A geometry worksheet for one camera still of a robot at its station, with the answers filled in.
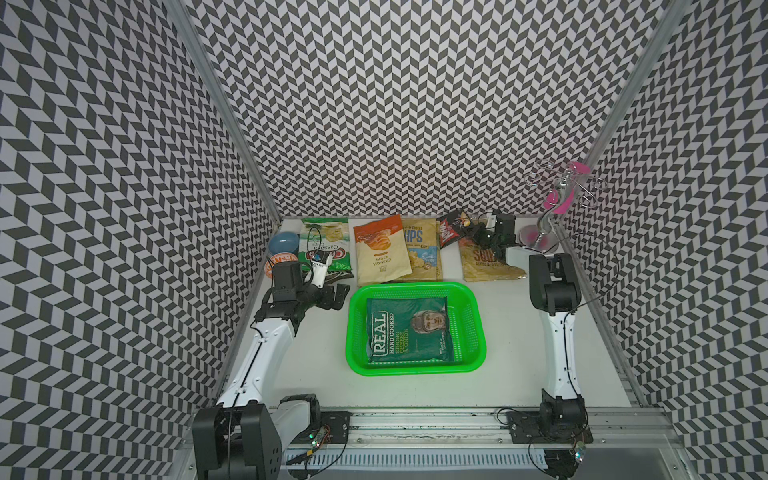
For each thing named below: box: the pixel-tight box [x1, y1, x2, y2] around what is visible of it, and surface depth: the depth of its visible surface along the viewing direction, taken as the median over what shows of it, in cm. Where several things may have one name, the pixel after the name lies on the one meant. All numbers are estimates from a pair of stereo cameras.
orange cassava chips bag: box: [354, 214, 412, 287], surface depth 106 cm
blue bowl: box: [268, 231, 299, 255], surface depth 110 cm
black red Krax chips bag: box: [436, 211, 464, 249], surface depth 114 cm
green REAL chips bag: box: [366, 296, 454, 363], surface depth 88 cm
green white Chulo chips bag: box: [299, 217, 352, 272], surface depth 110 cm
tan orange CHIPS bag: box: [458, 237, 527, 282], surface depth 105 cm
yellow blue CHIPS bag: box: [398, 218, 443, 281], surface depth 107 cm
